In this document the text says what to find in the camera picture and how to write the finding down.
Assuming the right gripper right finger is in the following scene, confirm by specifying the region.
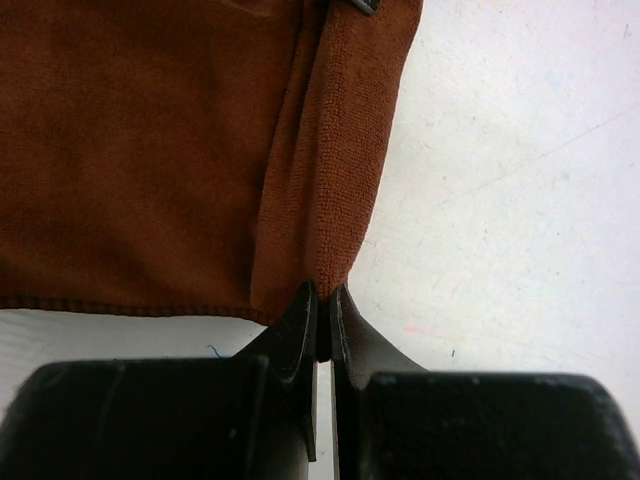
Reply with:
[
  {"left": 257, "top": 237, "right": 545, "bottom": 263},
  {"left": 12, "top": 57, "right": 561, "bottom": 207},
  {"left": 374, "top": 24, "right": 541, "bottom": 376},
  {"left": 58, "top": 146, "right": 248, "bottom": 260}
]
[{"left": 327, "top": 287, "right": 639, "bottom": 479}]

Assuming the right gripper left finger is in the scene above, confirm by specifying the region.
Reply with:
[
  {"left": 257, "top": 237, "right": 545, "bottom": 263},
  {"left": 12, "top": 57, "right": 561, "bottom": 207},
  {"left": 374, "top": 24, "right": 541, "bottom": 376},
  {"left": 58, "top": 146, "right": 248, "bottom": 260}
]
[{"left": 1, "top": 282, "right": 318, "bottom": 479}]

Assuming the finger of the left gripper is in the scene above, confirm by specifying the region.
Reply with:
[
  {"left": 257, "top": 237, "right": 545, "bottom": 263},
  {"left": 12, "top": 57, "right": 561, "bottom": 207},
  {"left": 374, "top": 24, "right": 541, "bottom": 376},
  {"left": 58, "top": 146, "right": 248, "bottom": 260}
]
[{"left": 348, "top": 0, "right": 380, "bottom": 16}]

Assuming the brown towel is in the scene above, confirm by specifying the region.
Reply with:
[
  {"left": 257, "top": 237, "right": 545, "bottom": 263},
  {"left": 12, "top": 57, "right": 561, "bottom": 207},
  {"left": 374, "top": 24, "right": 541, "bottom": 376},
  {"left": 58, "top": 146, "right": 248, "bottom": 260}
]
[{"left": 1, "top": 1, "right": 422, "bottom": 325}]

